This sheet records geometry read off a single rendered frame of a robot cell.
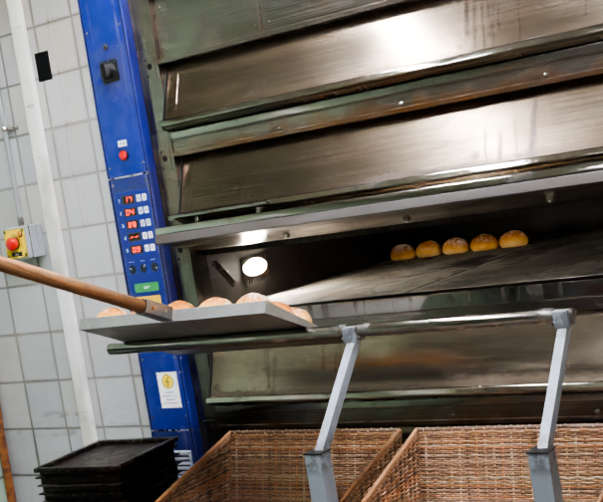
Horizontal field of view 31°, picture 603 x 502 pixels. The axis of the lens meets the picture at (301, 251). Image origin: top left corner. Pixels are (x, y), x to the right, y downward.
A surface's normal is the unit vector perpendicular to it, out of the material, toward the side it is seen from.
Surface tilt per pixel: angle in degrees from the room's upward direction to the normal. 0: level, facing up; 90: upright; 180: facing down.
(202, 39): 90
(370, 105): 90
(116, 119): 90
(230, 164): 70
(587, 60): 90
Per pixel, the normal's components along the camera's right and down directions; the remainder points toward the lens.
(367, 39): -0.54, -0.22
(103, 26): -0.53, 0.13
